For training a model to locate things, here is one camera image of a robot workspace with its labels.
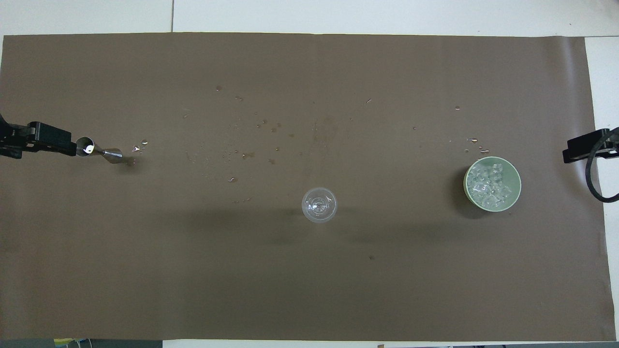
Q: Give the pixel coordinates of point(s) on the clear ice cubes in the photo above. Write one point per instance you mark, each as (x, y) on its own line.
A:
(488, 186)

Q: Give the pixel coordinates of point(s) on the clear plastic cup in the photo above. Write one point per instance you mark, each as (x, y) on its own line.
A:
(319, 205)

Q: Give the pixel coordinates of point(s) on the silver double-ended jigger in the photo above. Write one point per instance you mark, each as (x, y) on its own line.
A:
(114, 155)

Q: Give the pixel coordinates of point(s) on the light green bowl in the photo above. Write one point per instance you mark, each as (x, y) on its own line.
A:
(515, 191)

